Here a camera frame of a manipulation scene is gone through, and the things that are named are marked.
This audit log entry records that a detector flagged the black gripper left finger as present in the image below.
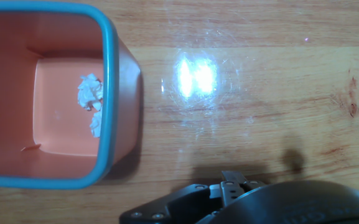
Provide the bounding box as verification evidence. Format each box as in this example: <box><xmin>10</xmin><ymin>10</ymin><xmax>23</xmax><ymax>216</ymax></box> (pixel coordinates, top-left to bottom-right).
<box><xmin>119</xmin><ymin>183</ymin><xmax>223</xmax><ymax>224</ymax></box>

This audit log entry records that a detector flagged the small crumpled white paper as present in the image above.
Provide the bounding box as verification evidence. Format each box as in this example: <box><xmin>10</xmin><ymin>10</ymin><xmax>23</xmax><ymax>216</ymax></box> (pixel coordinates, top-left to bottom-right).
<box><xmin>77</xmin><ymin>73</ymin><xmax>105</xmax><ymax>112</ymax></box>

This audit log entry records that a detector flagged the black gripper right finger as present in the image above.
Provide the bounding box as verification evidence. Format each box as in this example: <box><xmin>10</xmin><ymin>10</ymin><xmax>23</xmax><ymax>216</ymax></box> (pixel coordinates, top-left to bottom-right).
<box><xmin>219</xmin><ymin>170</ymin><xmax>266</xmax><ymax>205</ymax></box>

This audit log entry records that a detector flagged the orange trash can blue rim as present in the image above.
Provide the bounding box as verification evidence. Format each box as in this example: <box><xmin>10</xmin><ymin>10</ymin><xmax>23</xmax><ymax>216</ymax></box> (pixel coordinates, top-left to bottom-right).
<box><xmin>0</xmin><ymin>0</ymin><xmax>142</xmax><ymax>190</ymax></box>

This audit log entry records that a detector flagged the small brown sliver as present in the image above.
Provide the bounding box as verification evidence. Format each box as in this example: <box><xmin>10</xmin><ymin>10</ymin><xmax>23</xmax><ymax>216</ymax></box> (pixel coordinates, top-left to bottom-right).
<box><xmin>20</xmin><ymin>143</ymin><xmax>42</xmax><ymax>152</ymax></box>

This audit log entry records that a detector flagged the large crumpled white paper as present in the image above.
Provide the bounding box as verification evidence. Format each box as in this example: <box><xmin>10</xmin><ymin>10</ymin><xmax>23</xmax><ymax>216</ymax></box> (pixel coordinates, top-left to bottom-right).
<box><xmin>89</xmin><ymin>110</ymin><xmax>103</xmax><ymax>139</ymax></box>

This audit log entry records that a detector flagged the orange wooden board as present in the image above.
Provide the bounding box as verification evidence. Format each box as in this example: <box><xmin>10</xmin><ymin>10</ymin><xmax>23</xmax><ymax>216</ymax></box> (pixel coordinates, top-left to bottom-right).
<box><xmin>0</xmin><ymin>0</ymin><xmax>359</xmax><ymax>224</ymax></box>

